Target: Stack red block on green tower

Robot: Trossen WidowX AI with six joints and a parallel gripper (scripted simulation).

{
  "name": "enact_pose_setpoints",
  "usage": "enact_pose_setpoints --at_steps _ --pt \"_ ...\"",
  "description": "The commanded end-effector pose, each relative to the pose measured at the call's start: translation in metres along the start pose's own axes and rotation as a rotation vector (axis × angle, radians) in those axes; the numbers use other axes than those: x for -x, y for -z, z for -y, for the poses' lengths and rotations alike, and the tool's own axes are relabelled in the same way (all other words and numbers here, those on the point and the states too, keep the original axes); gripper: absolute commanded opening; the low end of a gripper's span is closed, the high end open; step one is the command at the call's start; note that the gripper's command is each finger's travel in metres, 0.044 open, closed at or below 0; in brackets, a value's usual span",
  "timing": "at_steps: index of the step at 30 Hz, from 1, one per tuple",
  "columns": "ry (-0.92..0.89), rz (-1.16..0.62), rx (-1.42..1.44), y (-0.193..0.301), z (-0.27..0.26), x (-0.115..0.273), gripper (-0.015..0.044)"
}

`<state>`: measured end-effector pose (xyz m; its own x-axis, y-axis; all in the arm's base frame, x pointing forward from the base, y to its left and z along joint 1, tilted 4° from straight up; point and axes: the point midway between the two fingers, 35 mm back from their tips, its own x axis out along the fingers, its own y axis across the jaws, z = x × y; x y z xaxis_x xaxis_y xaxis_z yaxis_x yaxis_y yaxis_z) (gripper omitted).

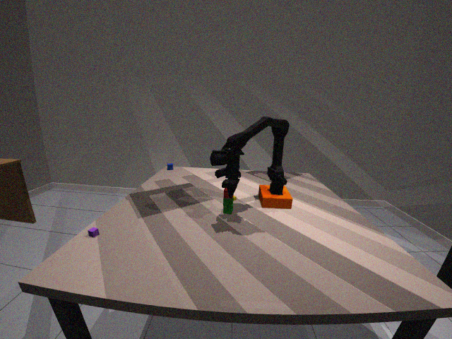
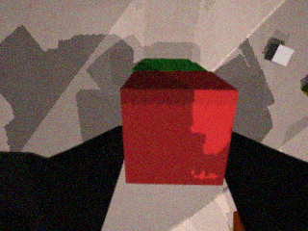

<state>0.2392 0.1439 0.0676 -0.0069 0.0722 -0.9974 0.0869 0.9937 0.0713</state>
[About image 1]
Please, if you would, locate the small purple block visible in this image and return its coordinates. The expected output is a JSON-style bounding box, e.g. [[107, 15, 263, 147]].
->
[[88, 227, 99, 237]]

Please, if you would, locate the green block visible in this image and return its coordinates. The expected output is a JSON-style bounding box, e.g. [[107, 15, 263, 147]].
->
[[223, 198, 233, 207], [223, 204, 233, 215]]

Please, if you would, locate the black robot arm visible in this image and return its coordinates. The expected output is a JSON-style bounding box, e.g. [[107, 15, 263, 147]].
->
[[210, 117, 289, 196]]

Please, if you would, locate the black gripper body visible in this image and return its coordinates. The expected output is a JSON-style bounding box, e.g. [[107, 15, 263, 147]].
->
[[222, 165, 241, 189]]

